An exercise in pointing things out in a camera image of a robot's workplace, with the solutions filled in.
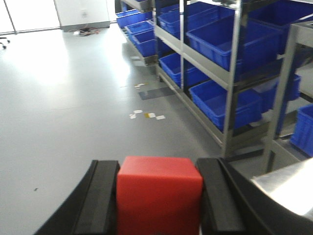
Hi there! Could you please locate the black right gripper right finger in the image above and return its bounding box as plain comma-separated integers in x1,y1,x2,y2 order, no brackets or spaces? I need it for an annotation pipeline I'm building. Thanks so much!
196,158,313,235

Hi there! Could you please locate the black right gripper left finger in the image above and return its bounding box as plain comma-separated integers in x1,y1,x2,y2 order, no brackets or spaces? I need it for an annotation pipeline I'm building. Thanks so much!
35,160,120,235

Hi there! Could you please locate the red cube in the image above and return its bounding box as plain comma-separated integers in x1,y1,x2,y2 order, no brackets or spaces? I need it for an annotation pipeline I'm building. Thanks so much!
116,156,203,235

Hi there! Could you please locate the steel shelving rack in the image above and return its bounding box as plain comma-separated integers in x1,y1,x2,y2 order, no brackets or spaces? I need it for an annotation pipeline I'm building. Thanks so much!
116,0,313,172

